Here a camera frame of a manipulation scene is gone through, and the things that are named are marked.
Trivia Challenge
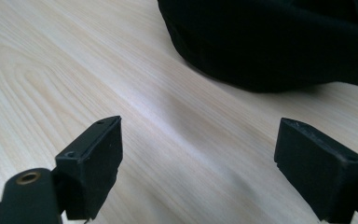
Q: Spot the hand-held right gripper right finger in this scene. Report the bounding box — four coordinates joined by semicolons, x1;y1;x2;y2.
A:
273;117;358;224

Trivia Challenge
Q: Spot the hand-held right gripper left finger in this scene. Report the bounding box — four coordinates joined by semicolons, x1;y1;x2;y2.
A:
54;115;124;221

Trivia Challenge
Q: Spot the black cloth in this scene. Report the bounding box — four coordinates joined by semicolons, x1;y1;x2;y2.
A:
157;0;358;93

